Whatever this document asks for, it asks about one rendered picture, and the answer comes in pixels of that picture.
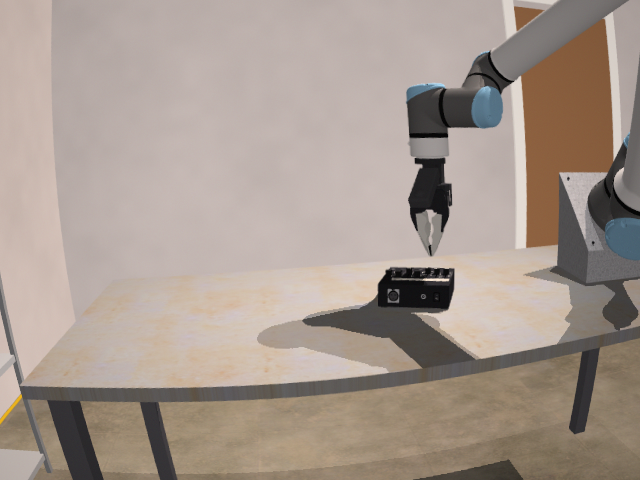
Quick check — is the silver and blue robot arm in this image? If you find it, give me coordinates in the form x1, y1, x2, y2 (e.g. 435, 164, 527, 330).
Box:
406, 0, 640, 260

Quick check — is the black lighting desk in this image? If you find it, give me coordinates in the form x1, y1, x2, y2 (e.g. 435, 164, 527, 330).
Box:
378, 267, 455, 309

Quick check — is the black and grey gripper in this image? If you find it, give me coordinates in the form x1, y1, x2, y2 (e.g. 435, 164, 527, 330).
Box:
410, 158, 452, 256

